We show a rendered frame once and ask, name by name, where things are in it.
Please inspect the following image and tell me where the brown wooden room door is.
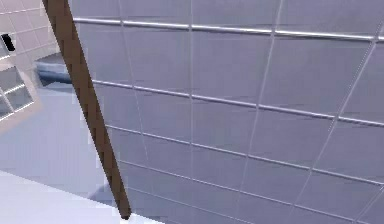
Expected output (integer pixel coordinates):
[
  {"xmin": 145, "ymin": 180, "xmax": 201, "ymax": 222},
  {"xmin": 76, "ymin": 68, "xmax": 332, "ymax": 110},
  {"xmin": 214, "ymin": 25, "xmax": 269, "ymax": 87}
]
[{"xmin": 41, "ymin": 0, "xmax": 132, "ymax": 221}]

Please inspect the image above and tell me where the pale framed paned window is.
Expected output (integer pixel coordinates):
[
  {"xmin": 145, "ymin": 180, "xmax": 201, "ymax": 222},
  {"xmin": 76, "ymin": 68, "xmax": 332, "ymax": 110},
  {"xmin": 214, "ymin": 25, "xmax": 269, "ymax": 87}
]
[{"xmin": 0, "ymin": 60, "xmax": 44, "ymax": 134}]

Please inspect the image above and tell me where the black door handle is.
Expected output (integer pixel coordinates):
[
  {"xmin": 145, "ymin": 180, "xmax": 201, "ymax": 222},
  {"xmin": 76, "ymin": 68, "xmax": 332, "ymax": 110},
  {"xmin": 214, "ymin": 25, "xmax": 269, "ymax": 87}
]
[{"xmin": 1, "ymin": 33, "xmax": 17, "ymax": 52}]

